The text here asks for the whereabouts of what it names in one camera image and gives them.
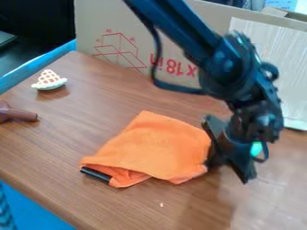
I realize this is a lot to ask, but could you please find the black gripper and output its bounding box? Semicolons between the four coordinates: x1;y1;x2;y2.
200;101;285;185

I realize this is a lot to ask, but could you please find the orange cloth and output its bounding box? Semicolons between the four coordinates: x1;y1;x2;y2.
77;110;214;189

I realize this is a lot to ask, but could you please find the cardboard box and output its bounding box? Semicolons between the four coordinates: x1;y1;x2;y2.
73;0;307;91

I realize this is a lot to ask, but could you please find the white and orange toy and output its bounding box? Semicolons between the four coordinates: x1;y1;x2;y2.
30;68;69;92

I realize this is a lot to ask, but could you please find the brown toy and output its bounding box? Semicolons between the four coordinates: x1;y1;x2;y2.
0;98;40;124

